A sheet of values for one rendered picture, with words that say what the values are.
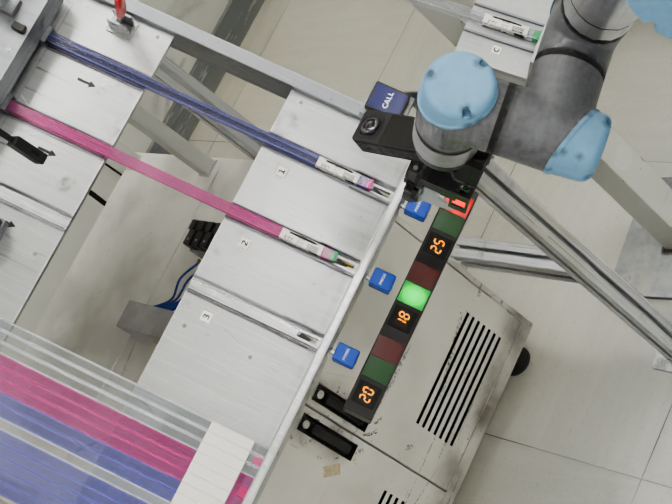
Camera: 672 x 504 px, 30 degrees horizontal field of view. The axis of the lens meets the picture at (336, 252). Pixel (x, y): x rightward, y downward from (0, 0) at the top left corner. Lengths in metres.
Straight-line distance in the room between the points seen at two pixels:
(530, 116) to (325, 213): 0.48
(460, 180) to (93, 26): 0.61
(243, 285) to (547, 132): 0.54
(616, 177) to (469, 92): 0.91
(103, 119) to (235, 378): 0.40
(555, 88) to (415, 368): 0.96
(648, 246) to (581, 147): 1.10
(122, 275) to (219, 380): 0.72
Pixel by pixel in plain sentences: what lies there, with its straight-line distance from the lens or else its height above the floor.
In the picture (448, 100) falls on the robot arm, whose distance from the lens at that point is 1.24.
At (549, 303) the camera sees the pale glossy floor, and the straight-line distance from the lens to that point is 2.43.
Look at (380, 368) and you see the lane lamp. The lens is 1.63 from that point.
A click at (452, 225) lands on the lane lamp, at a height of 0.65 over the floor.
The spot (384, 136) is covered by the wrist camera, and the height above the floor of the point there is 0.90.
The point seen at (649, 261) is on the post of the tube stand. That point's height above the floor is 0.01.
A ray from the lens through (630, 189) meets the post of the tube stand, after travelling 2.15.
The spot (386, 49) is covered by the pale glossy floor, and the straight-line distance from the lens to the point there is 3.28.
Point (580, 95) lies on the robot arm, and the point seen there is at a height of 0.89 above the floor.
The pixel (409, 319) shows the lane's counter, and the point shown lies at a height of 0.65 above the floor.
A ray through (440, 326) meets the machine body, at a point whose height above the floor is 0.27.
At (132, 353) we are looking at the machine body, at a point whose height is 0.62.
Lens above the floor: 1.70
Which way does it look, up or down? 35 degrees down
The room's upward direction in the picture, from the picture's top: 54 degrees counter-clockwise
